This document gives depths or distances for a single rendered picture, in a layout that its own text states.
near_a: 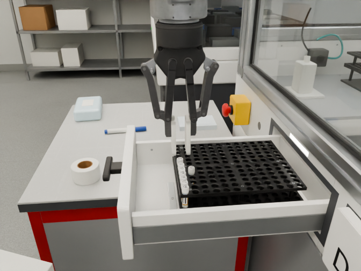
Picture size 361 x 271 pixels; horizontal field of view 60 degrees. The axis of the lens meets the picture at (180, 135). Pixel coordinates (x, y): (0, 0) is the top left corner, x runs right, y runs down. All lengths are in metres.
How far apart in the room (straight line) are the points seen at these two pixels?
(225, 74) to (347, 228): 1.01
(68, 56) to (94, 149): 3.55
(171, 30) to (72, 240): 0.61
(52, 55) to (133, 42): 1.12
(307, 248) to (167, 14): 0.49
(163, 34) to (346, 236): 0.39
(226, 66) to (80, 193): 0.86
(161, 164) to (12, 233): 1.36
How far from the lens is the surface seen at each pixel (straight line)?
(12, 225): 2.03
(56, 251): 0.93
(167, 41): 0.49
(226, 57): 1.38
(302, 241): 0.69
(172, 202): 0.60
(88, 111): 1.16
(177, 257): 0.94
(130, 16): 4.70
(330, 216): 0.58
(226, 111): 0.92
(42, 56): 4.62
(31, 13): 4.48
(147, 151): 0.72
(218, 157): 0.64
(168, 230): 0.53
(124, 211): 0.48
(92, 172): 0.81
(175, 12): 0.48
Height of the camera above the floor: 1.23
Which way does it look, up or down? 27 degrees down
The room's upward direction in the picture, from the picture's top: straight up
